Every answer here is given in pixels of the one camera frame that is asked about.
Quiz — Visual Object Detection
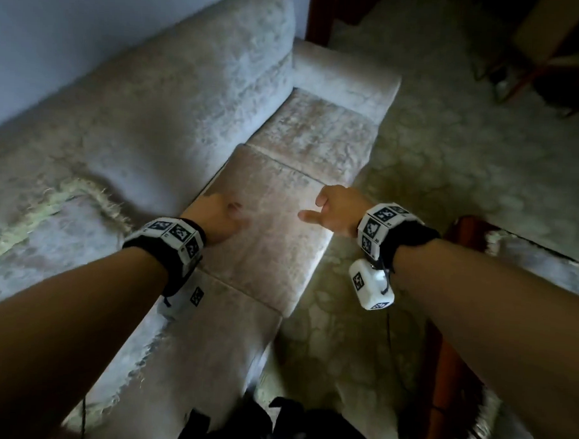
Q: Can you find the person's left hand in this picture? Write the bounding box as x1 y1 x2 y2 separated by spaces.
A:
180 191 253 249

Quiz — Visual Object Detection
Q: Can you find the person's right hand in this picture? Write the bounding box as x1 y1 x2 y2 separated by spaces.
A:
297 183 376 239

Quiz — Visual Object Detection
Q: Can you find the person's right forearm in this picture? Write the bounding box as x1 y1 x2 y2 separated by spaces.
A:
384 237 579 439

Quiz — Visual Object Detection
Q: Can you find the person's left forearm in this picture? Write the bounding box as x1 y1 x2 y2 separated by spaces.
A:
0 240 172 439

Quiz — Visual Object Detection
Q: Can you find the black wristband with marker tiles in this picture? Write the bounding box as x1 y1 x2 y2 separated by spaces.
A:
121 214 208 298
353 201 442 278

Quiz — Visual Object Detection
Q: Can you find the beige patterned sofa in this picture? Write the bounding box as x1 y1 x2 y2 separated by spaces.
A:
0 0 406 439

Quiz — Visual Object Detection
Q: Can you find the beige patterned carpet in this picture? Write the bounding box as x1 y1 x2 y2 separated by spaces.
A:
253 0 579 439

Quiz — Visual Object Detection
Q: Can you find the person's black clothing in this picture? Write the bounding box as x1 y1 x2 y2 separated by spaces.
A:
174 388 409 439

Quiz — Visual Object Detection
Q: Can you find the wooden chair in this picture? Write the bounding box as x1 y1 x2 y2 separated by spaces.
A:
470 0 579 121

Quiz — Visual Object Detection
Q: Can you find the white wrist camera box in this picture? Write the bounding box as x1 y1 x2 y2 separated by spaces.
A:
346 257 397 312
158 268 207 322

